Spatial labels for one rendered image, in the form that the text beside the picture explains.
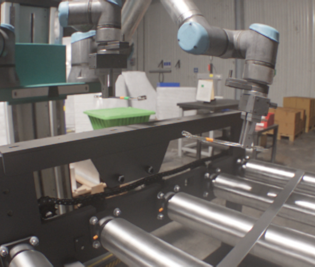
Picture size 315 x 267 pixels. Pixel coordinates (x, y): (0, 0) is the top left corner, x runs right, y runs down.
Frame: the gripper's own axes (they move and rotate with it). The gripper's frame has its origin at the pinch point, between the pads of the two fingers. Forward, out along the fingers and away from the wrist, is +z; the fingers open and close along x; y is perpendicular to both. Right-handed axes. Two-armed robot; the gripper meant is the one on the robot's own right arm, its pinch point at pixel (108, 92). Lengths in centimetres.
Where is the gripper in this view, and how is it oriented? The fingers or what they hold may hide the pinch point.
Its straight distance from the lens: 96.4
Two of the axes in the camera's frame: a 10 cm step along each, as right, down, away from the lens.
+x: -7.2, 1.4, -6.8
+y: -7.0, -1.4, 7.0
